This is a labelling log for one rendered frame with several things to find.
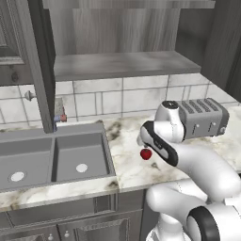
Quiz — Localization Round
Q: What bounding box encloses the grey base cabinet door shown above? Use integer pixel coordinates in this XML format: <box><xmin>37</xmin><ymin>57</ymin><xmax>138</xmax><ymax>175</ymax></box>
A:
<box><xmin>56</xmin><ymin>217</ymin><xmax>130</xmax><ymax>241</ymax></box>
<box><xmin>0</xmin><ymin>228</ymin><xmax>57</xmax><ymax>241</ymax></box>

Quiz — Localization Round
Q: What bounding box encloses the open grey wall cabinet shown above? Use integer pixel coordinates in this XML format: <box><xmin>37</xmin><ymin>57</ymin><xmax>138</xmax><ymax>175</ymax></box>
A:
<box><xmin>41</xmin><ymin>0</ymin><xmax>218</xmax><ymax>83</ymax></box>

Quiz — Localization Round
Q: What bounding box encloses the grey wooden cabinet door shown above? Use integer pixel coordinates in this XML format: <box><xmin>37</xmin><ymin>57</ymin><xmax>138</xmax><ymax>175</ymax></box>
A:
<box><xmin>201</xmin><ymin>0</ymin><xmax>241</xmax><ymax>104</ymax></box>
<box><xmin>13</xmin><ymin>0</ymin><xmax>57</xmax><ymax>135</ymax></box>

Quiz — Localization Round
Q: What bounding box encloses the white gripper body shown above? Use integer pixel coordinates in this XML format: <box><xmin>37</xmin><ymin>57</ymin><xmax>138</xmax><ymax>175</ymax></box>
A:
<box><xmin>137</xmin><ymin>131</ymin><xmax>147</xmax><ymax>148</ymax></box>

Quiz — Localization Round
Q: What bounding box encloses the grey double sink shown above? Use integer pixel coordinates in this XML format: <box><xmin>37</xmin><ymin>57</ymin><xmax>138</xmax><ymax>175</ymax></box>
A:
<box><xmin>0</xmin><ymin>120</ymin><xmax>118</xmax><ymax>193</ymax></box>

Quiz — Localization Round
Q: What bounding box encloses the grey base cabinet panel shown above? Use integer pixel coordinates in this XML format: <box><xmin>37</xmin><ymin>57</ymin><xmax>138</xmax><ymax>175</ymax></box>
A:
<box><xmin>117</xmin><ymin>188</ymin><xmax>151</xmax><ymax>241</ymax></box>

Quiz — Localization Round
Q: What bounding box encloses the round metal door knob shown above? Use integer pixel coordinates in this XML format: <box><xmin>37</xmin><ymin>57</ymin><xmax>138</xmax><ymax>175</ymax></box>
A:
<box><xmin>24</xmin><ymin>89</ymin><xmax>37</xmax><ymax>102</ymax></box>

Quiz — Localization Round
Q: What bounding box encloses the grey four-slot toaster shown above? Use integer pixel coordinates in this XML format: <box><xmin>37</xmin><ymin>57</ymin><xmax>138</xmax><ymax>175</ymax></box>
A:
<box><xmin>176</xmin><ymin>97</ymin><xmax>231</xmax><ymax>141</ymax></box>

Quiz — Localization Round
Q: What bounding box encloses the red tomato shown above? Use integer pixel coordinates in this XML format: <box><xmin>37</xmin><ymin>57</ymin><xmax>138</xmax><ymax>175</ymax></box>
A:
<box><xmin>139</xmin><ymin>148</ymin><xmax>153</xmax><ymax>161</ymax></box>

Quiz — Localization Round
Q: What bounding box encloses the grey false drawer front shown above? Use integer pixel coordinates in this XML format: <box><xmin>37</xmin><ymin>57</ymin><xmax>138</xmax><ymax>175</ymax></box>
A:
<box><xmin>5</xmin><ymin>195</ymin><xmax>118</xmax><ymax>228</ymax></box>

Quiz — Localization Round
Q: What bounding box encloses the closed grey wall cabinet door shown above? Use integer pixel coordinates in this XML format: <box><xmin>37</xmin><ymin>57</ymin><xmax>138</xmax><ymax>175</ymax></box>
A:
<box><xmin>0</xmin><ymin>0</ymin><xmax>35</xmax><ymax>87</ymax></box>

